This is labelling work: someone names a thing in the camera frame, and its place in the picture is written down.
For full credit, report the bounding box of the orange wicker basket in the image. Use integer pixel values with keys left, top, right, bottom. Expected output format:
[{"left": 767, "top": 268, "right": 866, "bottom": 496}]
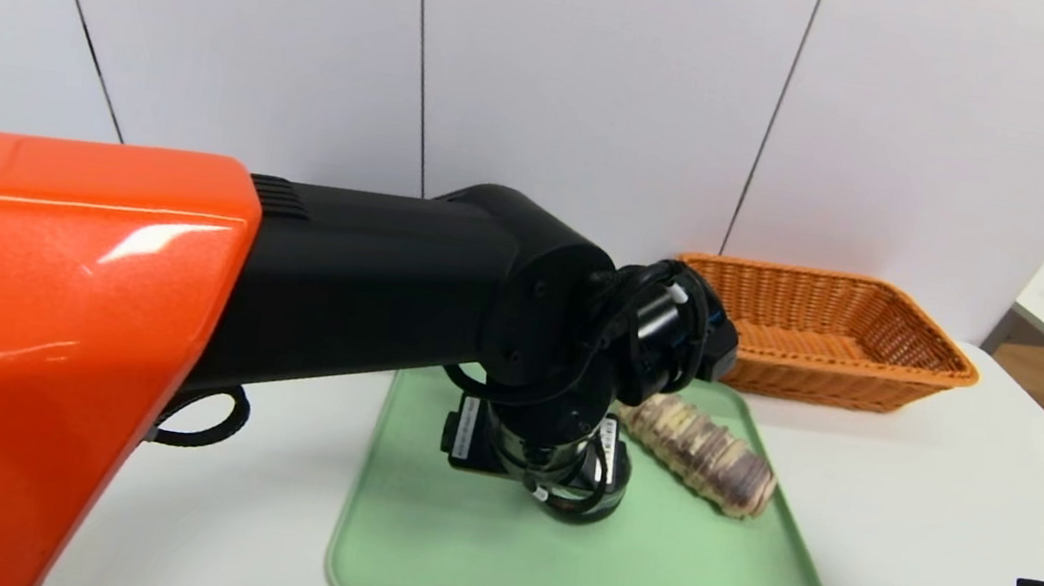
[{"left": 661, "top": 249, "right": 992, "bottom": 426}]

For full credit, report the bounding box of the light green plastic tray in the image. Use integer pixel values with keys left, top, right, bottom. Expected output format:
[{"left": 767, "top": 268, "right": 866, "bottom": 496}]
[{"left": 323, "top": 333, "right": 868, "bottom": 586}]

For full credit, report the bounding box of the glass cup black handle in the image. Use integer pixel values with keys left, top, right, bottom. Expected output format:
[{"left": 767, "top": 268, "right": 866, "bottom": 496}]
[{"left": 525, "top": 466, "right": 632, "bottom": 532}]

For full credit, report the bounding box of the striped brown bread roll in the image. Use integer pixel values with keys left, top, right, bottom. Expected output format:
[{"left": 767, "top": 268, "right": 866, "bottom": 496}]
[{"left": 604, "top": 387, "right": 788, "bottom": 524}]

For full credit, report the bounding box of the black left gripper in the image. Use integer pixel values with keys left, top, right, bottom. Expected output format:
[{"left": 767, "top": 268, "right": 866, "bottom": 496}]
[{"left": 431, "top": 390, "right": 639, "bottom": 531}]

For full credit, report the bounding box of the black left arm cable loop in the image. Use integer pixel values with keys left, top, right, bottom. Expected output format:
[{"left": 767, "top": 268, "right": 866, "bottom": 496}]
[{"left": 149, "top": 374, "right": 254, "bottom": 456}]

